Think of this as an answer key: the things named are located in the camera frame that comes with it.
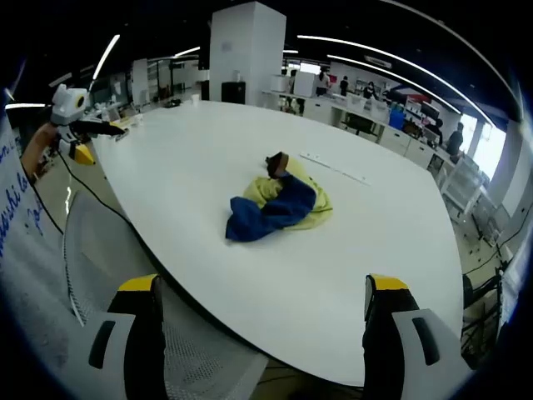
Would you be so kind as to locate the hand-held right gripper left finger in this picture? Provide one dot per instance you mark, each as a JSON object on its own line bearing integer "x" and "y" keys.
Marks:
{"x": 141, "y": 341}

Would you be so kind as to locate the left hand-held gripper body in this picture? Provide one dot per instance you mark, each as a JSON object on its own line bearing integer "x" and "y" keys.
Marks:
{"x": 64, "y": 108}

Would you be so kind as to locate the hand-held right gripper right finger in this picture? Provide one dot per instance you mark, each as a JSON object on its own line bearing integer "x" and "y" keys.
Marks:
{"x": 383, "y": 341}

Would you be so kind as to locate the yellow garment blue grey sleeves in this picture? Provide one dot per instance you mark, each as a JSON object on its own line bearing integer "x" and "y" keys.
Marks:
{"x": 287, "y": 208}

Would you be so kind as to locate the person's left hand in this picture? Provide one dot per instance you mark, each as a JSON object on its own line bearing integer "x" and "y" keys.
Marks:
{"x": 47, "y": 136}

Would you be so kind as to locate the ceiling light strip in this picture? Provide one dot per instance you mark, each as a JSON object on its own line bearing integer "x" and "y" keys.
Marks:
{"x": 106, "y": 56}
{"x": 375, "y": 49}
{"x": 375, "y": 66}
{"x": 187, "y": 51}

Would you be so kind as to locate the small dark object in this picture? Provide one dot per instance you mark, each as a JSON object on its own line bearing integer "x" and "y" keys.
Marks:
{"x": 172, "y": 103}

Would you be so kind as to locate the white cup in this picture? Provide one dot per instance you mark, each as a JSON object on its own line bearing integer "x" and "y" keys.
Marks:
{"x": 194, "y": 101}

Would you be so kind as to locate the grey mesh office chair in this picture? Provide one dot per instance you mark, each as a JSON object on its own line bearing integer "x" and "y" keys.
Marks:
{"x": 104, "y": 250}

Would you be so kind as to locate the black cabinet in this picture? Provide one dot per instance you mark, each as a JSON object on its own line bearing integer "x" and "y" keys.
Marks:
{"x": 233, "y": 92}

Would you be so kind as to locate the white square pillar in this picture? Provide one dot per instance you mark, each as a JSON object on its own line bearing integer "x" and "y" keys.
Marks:
{"x": 245, "y": 50}

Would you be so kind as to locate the white table socket panel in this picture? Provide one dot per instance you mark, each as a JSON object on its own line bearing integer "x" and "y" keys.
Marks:
{"x": 316, "y": 158}

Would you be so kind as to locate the white counter cabinets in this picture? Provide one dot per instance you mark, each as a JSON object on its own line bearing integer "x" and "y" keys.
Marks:
{"x": 395, "y": 139}

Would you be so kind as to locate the white appliance box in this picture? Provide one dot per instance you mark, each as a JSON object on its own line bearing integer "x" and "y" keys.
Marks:
{"x": 304, "y": 84}

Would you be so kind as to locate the black office chair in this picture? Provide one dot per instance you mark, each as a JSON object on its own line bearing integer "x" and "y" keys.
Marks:
{"x": 358, "y": 123}

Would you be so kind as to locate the blue box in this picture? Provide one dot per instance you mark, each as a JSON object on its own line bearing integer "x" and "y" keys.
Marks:
{"x": 396, "y": 116}

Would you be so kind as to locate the ceiling air vent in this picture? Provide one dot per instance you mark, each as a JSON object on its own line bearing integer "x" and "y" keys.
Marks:
{"x": 378, "y": 61}

